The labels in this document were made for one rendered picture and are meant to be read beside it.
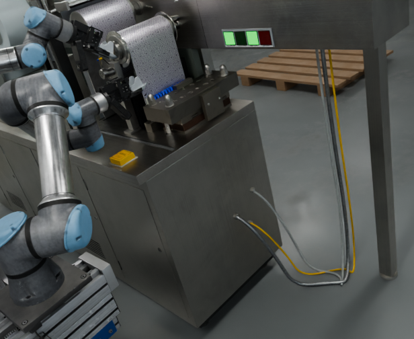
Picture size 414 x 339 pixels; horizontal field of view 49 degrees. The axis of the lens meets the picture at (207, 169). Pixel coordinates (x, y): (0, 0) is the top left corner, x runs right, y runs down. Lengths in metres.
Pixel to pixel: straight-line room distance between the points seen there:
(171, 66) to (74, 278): 1.00
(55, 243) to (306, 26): 1.06
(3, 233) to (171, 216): 0.70
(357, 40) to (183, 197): 0.84
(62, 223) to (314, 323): 1.28
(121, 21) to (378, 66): 1.09
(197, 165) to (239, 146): 0.25
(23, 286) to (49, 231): 0.19
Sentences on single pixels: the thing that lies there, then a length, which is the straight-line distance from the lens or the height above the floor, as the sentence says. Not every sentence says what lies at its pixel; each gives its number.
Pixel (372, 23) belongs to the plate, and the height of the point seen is 1.22.
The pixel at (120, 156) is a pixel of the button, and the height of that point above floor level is 0.92.
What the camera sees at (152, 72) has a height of 1.13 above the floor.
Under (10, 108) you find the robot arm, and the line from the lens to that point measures 1.43.
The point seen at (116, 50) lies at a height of 1.26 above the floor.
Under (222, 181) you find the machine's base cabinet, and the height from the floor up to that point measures 0.66.
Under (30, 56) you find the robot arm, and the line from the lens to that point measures 1.58.
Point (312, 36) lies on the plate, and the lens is 1.64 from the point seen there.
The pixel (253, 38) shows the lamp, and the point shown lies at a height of 1.19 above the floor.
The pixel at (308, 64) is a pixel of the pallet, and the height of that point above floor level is 0.13.
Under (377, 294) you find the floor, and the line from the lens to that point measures 2.24.
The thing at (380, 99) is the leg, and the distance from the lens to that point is 1.80.
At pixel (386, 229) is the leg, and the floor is 0.29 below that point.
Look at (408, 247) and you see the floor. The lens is 2.48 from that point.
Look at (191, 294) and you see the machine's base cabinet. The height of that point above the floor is 0.28.
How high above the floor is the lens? 1.60
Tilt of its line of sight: 28 degrees down
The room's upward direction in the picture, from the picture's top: 15 degrees counter-clockwise
